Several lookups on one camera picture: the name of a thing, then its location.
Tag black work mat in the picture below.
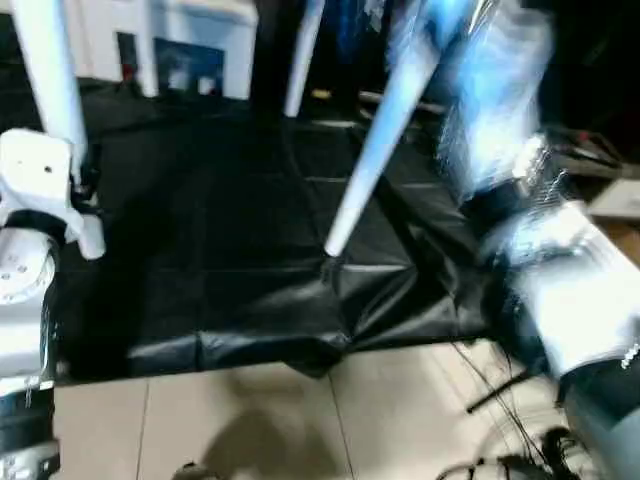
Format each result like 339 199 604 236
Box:
0 64 502 382

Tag white flat board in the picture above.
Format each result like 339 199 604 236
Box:
587 177 640 225

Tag black cable coil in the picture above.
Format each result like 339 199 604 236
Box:
438 423 592 480

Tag white cabinet with glass doors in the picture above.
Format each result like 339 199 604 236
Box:
64 0 260 100

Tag black metal table strut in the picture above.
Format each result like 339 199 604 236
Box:
466 368 532 415

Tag white plastic table leg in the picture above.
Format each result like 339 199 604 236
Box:
322 0 452 260
11 0 95 177
133 0 162 100
281 0 322 120

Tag black case with yellow label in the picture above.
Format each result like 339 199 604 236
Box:
249 0 392 127

